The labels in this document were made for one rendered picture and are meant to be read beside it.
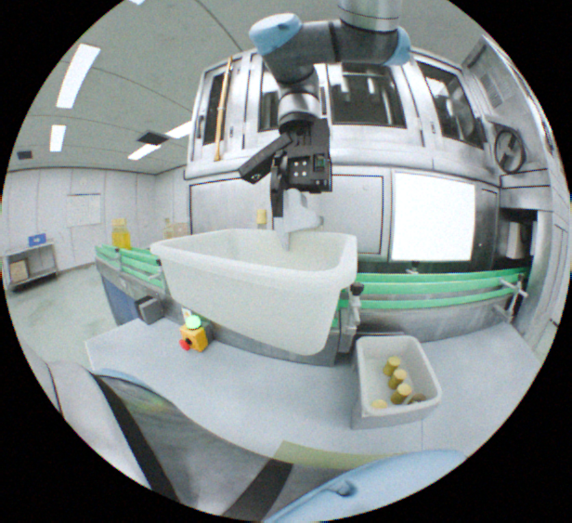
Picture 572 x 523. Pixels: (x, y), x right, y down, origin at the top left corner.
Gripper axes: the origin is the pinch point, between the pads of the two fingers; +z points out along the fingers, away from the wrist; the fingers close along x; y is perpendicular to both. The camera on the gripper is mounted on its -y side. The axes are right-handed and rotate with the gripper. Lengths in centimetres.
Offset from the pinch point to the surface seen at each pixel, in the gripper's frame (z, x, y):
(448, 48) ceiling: -170, 55, 124
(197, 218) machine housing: -6, 32, -61
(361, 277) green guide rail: 11.8, 29.3, 15.4
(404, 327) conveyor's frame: 25.3, 23.2, 30.7
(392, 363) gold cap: 28.3, 9.8, 24.9
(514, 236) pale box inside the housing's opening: -5, 44, 106
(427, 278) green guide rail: 12, 32, 39
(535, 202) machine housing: -18, 21, 96
